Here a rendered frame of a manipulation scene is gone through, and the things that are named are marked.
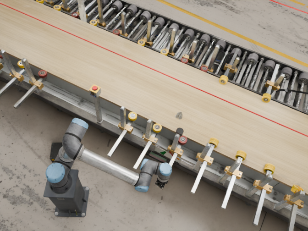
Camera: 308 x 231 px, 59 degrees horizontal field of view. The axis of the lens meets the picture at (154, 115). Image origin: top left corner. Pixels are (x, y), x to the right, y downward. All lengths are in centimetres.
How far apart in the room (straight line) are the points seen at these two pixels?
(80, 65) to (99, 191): 136
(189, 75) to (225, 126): 66
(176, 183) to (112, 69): 145
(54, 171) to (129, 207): 106
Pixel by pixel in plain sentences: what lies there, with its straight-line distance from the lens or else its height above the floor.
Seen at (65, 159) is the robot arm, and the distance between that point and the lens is 236.
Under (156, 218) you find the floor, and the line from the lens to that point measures 308.
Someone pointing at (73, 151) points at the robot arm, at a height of 139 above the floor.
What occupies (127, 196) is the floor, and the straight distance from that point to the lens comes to 312.
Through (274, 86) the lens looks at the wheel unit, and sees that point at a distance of 299.
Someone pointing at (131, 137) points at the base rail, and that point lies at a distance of 260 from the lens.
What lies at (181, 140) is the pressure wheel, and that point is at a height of 91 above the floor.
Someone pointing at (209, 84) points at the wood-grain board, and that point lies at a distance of 283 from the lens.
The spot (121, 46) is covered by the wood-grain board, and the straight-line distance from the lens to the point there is 305.
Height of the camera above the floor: 300
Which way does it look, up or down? 57 degrees down
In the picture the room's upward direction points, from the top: 9 degrees clockwise
